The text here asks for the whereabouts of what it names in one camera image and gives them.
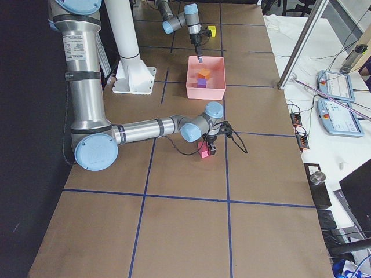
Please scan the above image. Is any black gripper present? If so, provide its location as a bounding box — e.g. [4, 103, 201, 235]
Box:
[204, 134, 218, 156]
[190, 32, 203, 63]

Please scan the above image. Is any pink foam block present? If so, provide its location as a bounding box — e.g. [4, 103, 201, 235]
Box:
[198, 142, 211, 159]

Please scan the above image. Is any orange foam block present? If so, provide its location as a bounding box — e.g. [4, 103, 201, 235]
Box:
[197, 68, 210, 80]

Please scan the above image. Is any purple foam block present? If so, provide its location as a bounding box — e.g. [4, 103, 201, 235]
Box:
[197, 78, 207, 88]

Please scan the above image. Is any yellow foam block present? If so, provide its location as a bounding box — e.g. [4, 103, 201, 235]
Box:
[208, 25, 216, 38]

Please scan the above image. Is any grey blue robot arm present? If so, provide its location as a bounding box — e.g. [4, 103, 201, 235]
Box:
[48, 1, 226, 171]
[154, 0, 203, 63]

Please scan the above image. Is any pink plastic bin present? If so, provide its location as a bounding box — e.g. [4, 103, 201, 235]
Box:
[186, 56, 226, 100]

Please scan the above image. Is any orange black connector strip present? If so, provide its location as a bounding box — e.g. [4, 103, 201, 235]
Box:
[290, 112, 310, 153]

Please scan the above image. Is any black box with metal knob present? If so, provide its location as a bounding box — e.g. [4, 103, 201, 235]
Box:
[304, 163, 332, 210]

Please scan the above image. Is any lower teach pendant tablet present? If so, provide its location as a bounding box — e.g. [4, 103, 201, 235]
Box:
[317, 98, 364, 137]

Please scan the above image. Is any teach pendant tablet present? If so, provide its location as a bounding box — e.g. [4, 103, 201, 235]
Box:
[317, 98, 364, 137]
[317, 70, 355, 102]

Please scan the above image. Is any upper teach pendant tablet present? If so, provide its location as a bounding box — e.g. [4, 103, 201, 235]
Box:
[317, 70, 355, 102]

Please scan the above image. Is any grey water bottle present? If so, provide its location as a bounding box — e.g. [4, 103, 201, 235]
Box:
[339, 44, 368, 74]

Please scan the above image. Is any white camera pole mount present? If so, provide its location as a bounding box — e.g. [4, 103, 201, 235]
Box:
[104, 0, 157, 95]

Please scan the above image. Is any aluminium frame post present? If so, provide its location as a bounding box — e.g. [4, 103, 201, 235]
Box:
[278, 0, 329, 90]

